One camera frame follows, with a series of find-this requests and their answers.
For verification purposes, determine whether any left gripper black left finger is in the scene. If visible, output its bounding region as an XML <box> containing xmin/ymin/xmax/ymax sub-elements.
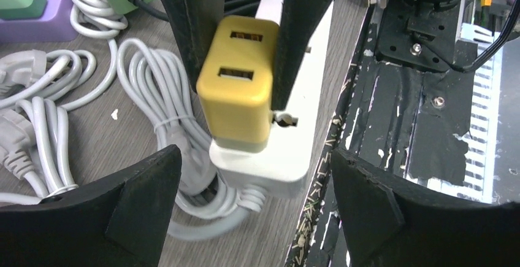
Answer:
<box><xmin>1</xmin><ymin>145</ymin><xmax>182</xmax><ymax>266</ymax></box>

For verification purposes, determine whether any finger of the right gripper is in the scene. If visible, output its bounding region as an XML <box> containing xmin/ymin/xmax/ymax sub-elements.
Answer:
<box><xmin>272</xmin><ymin>0</ymin><xmax>333</xmax><ymax>110</ymax></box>

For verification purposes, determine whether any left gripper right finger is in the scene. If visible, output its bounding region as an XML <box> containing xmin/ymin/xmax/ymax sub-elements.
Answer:
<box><xmin>331</xmin><ymin>149</ymin><xmax>519</xmax><ymax>266</ymax></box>

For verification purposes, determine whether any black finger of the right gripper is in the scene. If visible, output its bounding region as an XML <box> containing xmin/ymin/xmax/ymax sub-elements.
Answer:
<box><xmin>160</xmin><ymin>0</ymin><xmax>224</xmax><ymax>89</ymax></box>

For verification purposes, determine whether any yellow plug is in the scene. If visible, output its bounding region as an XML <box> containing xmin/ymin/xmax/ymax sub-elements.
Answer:
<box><xmin>196</xmin><ymin>15</ymin><xmax>279</xmax><ymax>153</ymax></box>

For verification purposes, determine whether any white power strip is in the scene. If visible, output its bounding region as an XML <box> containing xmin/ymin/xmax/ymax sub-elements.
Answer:
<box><xmin>209</xmin><ymin>4</ymin><xmax>333</xmax><ymax>199</ymax></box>

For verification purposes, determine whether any purple power strip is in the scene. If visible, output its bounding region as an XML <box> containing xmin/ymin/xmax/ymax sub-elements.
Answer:
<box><xmin>0</xmin><ymin>0</ymin><xmax>78</xmax><ymax>43</ymax></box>

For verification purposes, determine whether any white coiled cable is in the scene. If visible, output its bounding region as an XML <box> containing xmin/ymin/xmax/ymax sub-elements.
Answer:
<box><xmin>0</xmin><ymin>0</ymin><xmax>269</xmax><ymax>242</ymax></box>

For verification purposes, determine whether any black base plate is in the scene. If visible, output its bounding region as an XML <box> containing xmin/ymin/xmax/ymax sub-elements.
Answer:
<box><xmin>286</xmin><ymin>0</ymin><xmax>519</xmax><ymax>266</ymax></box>

